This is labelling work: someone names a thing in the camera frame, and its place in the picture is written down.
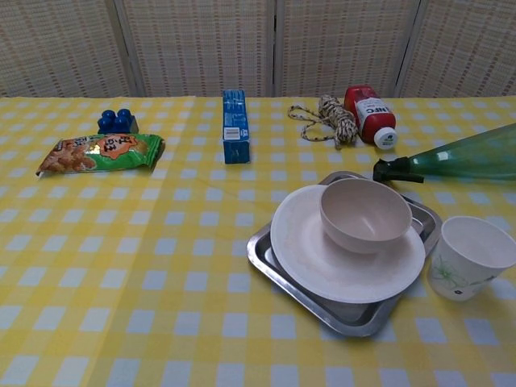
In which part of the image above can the white round plate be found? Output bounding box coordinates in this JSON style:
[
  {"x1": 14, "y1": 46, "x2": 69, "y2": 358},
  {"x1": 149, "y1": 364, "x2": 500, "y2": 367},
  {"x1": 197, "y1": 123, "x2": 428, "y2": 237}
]
[{"x1": 269, "y1": 184, "x2": 427, "y2": 304}]

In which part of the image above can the woven folding screen panel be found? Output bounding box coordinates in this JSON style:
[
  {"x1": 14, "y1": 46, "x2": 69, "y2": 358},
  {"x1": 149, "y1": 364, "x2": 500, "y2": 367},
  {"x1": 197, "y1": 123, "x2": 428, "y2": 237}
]
[
  {"x1": 114, "y1": 0, "x2": 280, "y2": 98},
  {"x1": 396, "y1": 0, "x2": 516, "y2": 98},
  {"x1": 0, "y1": 0, "x2": 135, "y2": 98},
  {"x1": 273, "y1": 0, "x2": 425, "y2": 98}
]

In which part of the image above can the yellow white checked tablecloth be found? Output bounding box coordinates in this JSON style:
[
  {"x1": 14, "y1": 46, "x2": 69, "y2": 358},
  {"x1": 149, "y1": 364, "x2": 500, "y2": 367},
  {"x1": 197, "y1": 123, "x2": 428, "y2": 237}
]
[
  {"x1": 0, "y1": 95, "x2": 198, "y2": 283},
  {"x1": 0, "y1": 95, "x2": 516, "y2": 387}
]

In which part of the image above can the coiled patterned rope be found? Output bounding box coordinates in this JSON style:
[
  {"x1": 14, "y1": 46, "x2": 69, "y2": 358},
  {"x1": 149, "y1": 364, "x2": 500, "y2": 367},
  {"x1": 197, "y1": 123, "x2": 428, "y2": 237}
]
[{"x1": 287, "y1": 94, "x2": 360, "y2": 151}]

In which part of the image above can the white paper cup green print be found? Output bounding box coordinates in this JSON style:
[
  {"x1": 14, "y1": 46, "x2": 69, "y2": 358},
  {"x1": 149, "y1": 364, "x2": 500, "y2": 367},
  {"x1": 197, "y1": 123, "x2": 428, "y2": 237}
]
[{"x1": 427, "y1": 215, "x2": 516, "y2": 302}]

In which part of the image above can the blue toothpaste box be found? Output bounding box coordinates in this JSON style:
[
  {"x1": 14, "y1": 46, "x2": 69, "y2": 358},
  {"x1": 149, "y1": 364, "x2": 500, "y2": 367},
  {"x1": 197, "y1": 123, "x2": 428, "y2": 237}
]
[{"x1": 222, "y1": 89, "x2": 252, "y2": 164}]

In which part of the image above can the red bottle white cap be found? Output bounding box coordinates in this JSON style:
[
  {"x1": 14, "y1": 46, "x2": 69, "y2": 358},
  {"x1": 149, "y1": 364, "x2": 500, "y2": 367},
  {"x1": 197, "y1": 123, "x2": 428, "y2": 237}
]
[{"x1": 343, "y1": 85, "x2": 399, "y2": 150}]

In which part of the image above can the blue toy building block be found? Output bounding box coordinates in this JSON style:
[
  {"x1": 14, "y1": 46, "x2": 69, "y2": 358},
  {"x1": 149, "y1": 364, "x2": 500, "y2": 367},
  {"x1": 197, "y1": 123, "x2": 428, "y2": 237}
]
[{"x1": 96, "y1": 110, "x2": 139, "y2": 135}]

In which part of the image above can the green orange snack bag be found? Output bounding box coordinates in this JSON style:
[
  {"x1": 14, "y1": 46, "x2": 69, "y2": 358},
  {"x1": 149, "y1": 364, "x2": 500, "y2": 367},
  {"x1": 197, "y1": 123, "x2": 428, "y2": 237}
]
[{"x1": 35, "y1": 132, "x2": 166, "y2": 177}]

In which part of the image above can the silver metal tray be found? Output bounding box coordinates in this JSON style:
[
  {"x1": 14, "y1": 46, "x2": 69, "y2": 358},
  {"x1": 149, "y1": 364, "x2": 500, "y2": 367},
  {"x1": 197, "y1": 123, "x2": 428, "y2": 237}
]
[{"x1": 246, "y1": 170, "x2": 444, "y2": 339}]

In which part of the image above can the green spray bottle black nozzle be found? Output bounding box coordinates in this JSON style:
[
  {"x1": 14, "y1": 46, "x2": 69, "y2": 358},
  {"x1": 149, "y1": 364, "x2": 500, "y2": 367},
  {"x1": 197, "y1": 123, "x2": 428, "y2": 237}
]
[{"x1": 372, "y1": 123, "x2": 516, "y2": 185}]

